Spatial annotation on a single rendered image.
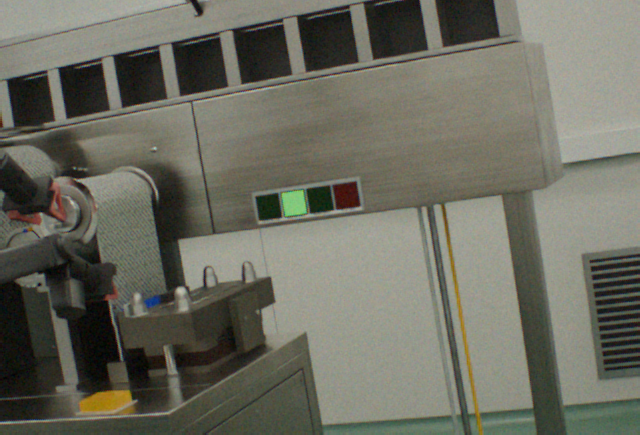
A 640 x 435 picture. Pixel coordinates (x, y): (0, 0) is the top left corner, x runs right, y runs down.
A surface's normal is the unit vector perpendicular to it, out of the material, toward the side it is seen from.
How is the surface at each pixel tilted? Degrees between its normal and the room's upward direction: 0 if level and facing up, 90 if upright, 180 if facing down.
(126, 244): 90
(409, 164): 90
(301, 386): 90
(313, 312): 90
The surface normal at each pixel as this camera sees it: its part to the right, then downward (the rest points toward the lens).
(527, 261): -0.35, 0.11
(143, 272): 0.92, -0.14
